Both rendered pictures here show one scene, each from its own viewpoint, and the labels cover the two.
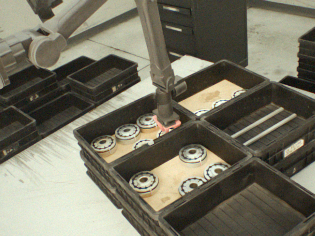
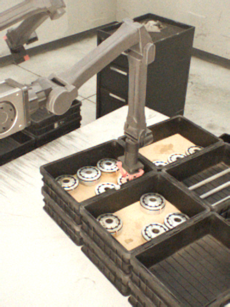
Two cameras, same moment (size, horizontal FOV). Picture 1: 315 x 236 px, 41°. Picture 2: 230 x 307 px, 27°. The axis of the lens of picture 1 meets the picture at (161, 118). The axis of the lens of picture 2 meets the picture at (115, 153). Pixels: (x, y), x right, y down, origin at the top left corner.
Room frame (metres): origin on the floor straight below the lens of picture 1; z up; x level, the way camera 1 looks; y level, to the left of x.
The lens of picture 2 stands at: (-0.20, 0.29, 2.06)
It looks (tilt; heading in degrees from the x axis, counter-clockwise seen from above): 34 degrees down; 351
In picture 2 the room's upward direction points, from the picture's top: 2 degrees clockwise
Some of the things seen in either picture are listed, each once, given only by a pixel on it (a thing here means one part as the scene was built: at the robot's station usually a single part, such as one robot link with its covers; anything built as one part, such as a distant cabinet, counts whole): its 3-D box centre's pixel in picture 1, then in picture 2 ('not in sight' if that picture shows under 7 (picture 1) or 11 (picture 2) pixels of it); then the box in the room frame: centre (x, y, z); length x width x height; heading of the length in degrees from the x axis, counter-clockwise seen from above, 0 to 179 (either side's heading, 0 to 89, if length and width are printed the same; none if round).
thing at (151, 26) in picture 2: not in sight; (151, 25); (3.24, -0.49, 0.88); 0.29 x 0.22 x 0.03; 130
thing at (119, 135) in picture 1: (127, 131); (88, 173); (1.42, 0.14, 0.86); 0.10 x 0.10 x 0.01
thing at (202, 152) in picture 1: (192, 152); (152, 201); (1.21, -0.09, 0.86); 0.10 x 0.10 x 0.01
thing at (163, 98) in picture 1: (164, 94); (133, 144); (1.36, -0.03, 1.04); 0.07 x 0.06 x 0.07; 130
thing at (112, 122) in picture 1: (136, 137); (98, 180); (1.36, 0.11, 0.87); 0.40 x 0.30 x 0.11; 119
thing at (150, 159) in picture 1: (181, 175); (144, 220); (1.09, -0.04, 0.87); 0.40 x 0.30 x 0.11; 119
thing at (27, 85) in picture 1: (30, 107); not in sight; (2.61, 0.90, 0.37); 0.40 x 0.30 x 0.45; 130
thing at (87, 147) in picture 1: (133, 127); (98, 170); (1.36, 0.11, 0.92); 0.40 x 0.30 x 0.02; 119
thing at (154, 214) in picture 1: (179, 164); (145, 210); (1.09, -0.04, 0.92); 0.40 x 0.30 x 0.02; 119
